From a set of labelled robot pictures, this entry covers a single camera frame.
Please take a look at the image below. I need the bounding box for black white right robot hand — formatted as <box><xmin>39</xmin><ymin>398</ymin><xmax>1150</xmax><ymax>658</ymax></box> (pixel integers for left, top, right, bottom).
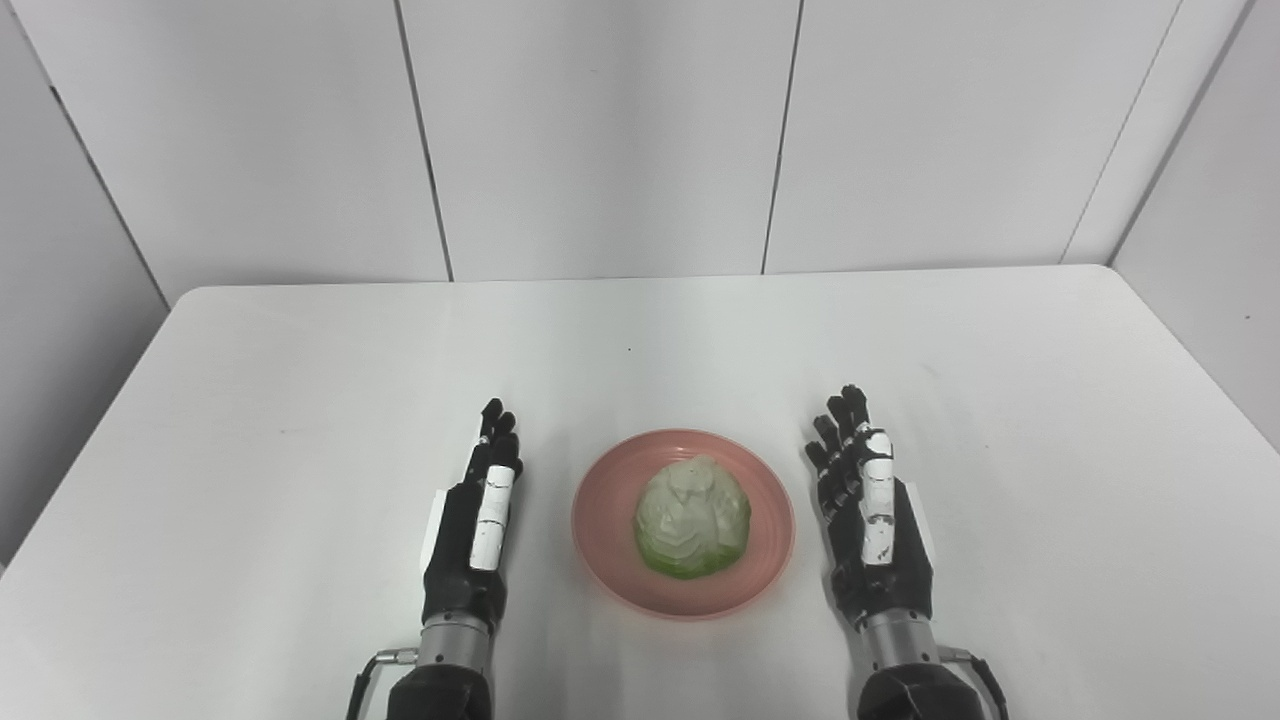
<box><xmin>803</xmin><ymin>384</ymin><xmax>936</xmax><ymax>633</ymax></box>

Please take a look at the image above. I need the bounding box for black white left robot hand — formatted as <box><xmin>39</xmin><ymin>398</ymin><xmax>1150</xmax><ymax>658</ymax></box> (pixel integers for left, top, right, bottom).
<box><xmin>420</xmin><ymin>398</ymin><xmax>525</xmax><ymax>633</ymax></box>

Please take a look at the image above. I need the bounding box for pink round plate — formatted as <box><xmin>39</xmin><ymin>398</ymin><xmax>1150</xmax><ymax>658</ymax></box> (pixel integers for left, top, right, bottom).
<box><xmin>571</xmin><ymin>429</ymin><xmax>797</xmax><ymax>621</ymax></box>

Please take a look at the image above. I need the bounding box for green white toy cabbage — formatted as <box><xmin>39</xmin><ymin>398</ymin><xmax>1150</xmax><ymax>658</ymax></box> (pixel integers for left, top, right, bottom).
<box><xmin>634</xmin><ymin>455</ymin><xmax>753</xmax><ymax>581</ymax></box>

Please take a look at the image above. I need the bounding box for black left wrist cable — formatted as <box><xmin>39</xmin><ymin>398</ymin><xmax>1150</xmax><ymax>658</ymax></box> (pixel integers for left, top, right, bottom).
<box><xmin>345</xmin><ymin>648</ymin><xmax>421</xmax><ymax>720</ymax></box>

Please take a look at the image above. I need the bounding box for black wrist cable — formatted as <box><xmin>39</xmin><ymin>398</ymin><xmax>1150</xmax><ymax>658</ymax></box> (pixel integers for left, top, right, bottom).
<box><xmin>345</xmin><ymin>648</ymin><xmax>421</xmax><ymax>720</ymax></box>
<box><xmin>938</xmin><ymin>646</ymin><xmax>1009</xmax><ymax>720</ymax></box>

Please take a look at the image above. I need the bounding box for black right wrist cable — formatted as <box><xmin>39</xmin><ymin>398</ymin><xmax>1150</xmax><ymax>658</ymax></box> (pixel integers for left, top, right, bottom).
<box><xmin>938</xmin><ymin>646</ymin><xmax>1009</xmax><ymax>720</ymax></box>

